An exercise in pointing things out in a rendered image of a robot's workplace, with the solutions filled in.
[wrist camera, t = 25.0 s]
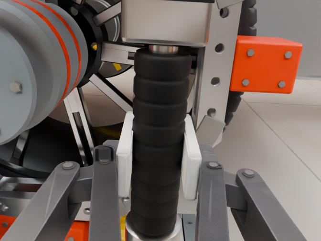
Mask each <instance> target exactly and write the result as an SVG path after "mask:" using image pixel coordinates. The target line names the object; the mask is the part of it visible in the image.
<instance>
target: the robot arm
mask: <svg viewBox="0 0 321 241"><path fill-rule="evenodd" d="M133 118H134V115H133V112H132V111H128V112H127V113H126V117H125V121H124V124H123V128H122V132H121V136H120V140H106V141H105V142H104V143H103V145H99V146H96V147H95V148H93V165H91V166H87V167H80V165H79V163H77V162H73V161H66V162H62V163H60V164H59V165H58V166H57V167H56V168H55V169H54V170H53V171H52V173H51V174H50V175H49V177H48V178H47V179H46V181H45V182H44V183H43V185H42V186H41V187H40V189H39V190H38V191H37V192H36V194H35V195H34V196H33V198H32V199H31V200H30V202H29V203H28V204H27V206H26V207H25V208H24V210H23V211H22V212H21V213H20V215H19V216H18V217H17V219H16V220H15V221H14V222H13V224H12V225H11V226H10V228H9V229H8V230H7V232H6V233H5V234H4V235H3V237H2V238H1V239H0V241H64V240H65V238H66V236H67V234H68V232H69V230H70V228H71V226H72V224H73V222H74V220H75V218H76V216H77V214H78V212H79V210H80V208H81V205H82V202H85V201H91V204H90V219H89V234H88V241H122V240H121V227H120V214H119V201H118V197H127V196H129V188H130V181H131V173H132V161H133V137H134V136H133V130H132V120H133ZM184 120H185V122H186V125H185V133H184V138H183V151H182V157H181V161H182V165H181V174H182V185H183V192H184V198H185V199H186V200H195V199H197V193H198V200H197V207H196V211H197V212H196V226H195V239H194V241H230V238H229V226H228V214H227V207H230V209H231V213H232V215H233V217H234V219H235V221H236V224H237V226H238V228H239V230H240V232H241V234H242V237H243V239H244V241H307V240H306V239H305V237H304V236H303V234H302V233H301V231H300V230H299V229H298V227H297V226H296V225H295V223H294V222H293V220H292V219H291V218H290V216H289V215H288V213H287V212H286V211H285V209H284V208H283V207H282V205H281V204H280V202H279V201H278V200H277V198H276V197H275V196H274V194H273V193H272V191H271V190H270V189H269V187H268V186H267V184H266V183H265V182H264V180H263V179H262V177H261V176H260V175H259V174H258V173H257V172H256V171H254V170H252V169H246V168H243V169H239V170H238V171H237V173H236V174H233V173H230V172H227V171H225V170H224V167H223V166H222V165H221V164H220V163H218V161H217V158H216V156H215V153H214V150H213V147H212V146H210V145H209V144H202V143H198V142H197V138H196V135H195V131H194V127H193V123H192V119H191V116H190V115H189V114H187V115H186V118H185V119H184Z"/></svg>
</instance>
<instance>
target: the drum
mask: <svg viewBox="0 0 321 241"><path fill-rule="evenodd" d="M87 63H88V49H87V44H86V40H85V37H84V35H83V33H82V31H81V29H80V27H79V26H78V24H77V23H76V21H75V20H74V19H73V18H72V17H71V16H70V15H69V14H68V13H67V12H66V11H65V10H63V9H62V8H61V7H59V6H57V5H55V4H54V3H45V2H42V1H40V0H0V145H3V144H5V143H8V142H10V141H11V140H13V139H15V138H16V137H17V136H18V135H19V134H21V133H22V132H23V131H25V130H28V129H30V128H32V127H34V126H36V125H37V124H39V123H40V122H41V121H43V120H44V119H45V118H46V117H47V116H48V115H49V114H50V113H51V112H52V111H53V110H54V109H55V108H56V107H57V106H58V105H59V104H60V103H61V102H62V101H63V100H64V99H65V98H66V97H67V96H68V95H69V94H70V93H71V92H72V91H73V89H74V88H75V87H76V86H77V85H78V84H79V83H80V81H81V80H82V78H83V76H84V74H85V72H86V68H87Z"/></svg>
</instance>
